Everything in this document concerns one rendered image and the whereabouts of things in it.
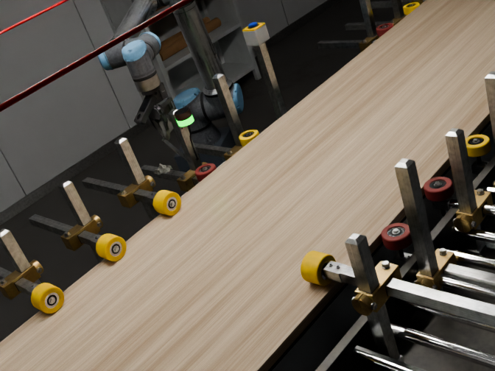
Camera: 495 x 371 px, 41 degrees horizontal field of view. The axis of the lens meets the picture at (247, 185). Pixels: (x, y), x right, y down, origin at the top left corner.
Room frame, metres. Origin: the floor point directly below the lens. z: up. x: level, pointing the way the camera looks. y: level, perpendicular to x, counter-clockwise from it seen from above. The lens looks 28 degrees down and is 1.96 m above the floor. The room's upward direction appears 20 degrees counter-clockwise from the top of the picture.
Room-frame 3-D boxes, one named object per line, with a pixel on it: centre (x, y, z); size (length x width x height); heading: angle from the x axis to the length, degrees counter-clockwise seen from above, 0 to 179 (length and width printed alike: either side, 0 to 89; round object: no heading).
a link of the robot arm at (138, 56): (2.37, 0.21, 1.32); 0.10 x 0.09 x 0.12; 162
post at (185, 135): (2.31, 0.16, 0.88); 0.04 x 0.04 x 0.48; 38
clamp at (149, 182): (2.14, 0.37, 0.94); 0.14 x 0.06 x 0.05; 128
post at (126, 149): (2.16, 0.35, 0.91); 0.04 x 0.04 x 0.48; 38
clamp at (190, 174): (2.30, 0.17, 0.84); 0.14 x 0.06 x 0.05; 128
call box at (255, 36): (2.63, -0.24, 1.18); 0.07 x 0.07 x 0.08; 38
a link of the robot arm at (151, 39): (2.48, 0.19, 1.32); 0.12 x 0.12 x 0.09; 72
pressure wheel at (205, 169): (2.20, 0.12, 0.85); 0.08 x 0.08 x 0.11
